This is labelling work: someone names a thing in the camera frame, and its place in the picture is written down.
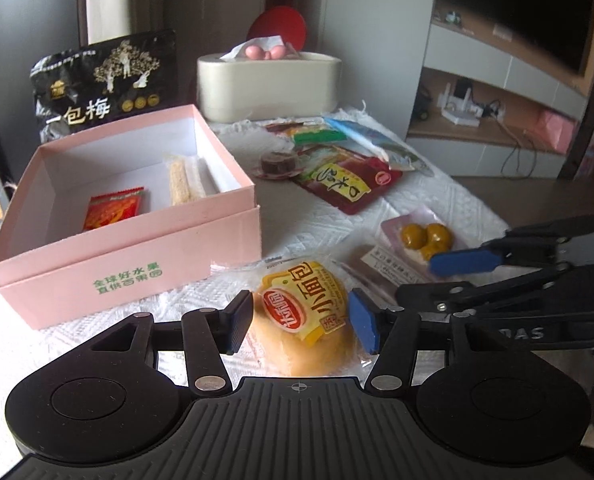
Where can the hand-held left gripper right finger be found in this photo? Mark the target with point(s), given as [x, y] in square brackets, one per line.
[364, 320]

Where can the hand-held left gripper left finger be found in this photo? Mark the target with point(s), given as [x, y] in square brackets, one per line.
[239, 322]

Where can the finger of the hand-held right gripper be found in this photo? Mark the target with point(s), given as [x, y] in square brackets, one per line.
[432, 296]
[464, 261]

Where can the clear packet of yellow chestnuts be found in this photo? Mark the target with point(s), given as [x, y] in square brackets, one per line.
[419, 235]

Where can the clear packet with white label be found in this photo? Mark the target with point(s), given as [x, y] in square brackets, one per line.
[377, 265]

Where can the yellow bread bun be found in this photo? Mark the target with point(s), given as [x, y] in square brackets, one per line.
[302, 345]

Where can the pink cardboard box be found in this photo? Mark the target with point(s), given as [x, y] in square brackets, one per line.
[127, 270]

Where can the dark red snack packet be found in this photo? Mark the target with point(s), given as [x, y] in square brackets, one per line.
[347, 180]

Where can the blue and white snack packet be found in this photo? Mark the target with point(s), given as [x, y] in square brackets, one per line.
[372, 142]

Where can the red green yellow snack packet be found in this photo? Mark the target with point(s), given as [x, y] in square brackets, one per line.
[312, 135]

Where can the white textured tablecloth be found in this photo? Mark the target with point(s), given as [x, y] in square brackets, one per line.
[302, 225]

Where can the wrapped beige sesame bar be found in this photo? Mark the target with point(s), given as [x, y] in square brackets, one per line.
[181, 182]

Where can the white power strip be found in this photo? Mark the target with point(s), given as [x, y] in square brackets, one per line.
[492, 111]

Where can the white router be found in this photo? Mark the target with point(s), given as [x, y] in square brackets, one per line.
[461, 107]

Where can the pink box on shelf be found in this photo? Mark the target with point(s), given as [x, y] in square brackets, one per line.
[556, 132]

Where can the dark jelly cup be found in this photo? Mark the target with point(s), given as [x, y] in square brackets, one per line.
[277, 162]

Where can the small red orange packet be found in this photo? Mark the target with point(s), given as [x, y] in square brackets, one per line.
[113, 207]

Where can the wooden and white shelf unit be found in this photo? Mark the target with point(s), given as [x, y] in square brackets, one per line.
[467, 60]

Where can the cream tissue box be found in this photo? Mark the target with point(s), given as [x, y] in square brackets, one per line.
[267, 85]

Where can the black television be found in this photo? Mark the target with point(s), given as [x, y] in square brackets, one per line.
[517, 10]

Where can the pink ball ornament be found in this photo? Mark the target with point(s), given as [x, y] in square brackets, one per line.
[267, 51]

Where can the black plum snack bag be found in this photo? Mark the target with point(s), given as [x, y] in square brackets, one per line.
[102, 85]

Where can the white tissue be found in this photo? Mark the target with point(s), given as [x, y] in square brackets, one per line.
[254, 45]

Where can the red round disc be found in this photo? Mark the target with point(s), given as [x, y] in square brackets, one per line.
[282, 25]

